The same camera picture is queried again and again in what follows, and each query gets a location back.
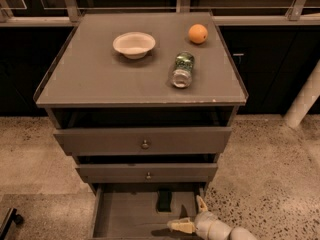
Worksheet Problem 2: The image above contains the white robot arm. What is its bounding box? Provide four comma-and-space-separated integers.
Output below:
168, 69, 320, 240

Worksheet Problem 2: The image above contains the grey top drawer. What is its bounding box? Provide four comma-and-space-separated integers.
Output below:
54, 127, 231, 156

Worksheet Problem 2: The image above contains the grey drawer cabinet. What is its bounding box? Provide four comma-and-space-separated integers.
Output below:
32, 11, 249, 198

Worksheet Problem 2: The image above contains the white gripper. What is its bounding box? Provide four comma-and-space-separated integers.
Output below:
167, 195, 232, 240

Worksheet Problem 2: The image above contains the black caster wheel base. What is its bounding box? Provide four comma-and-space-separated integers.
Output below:
0, 208, 24, 240

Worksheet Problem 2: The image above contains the orange fruit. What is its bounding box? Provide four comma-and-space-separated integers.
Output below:
188, 24, 208, 44

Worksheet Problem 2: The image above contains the dark green sponge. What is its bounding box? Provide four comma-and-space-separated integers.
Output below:
156, 189, 172, 212

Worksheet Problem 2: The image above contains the white paper bowl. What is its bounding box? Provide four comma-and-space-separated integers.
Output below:
113, 32, 156, 59

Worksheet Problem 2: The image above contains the metal railing frame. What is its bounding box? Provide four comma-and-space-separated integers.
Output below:
0, 0, 320, 26

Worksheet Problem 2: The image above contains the grey middle drawer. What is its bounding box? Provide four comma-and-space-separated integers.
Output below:
76, 163, 217, 183

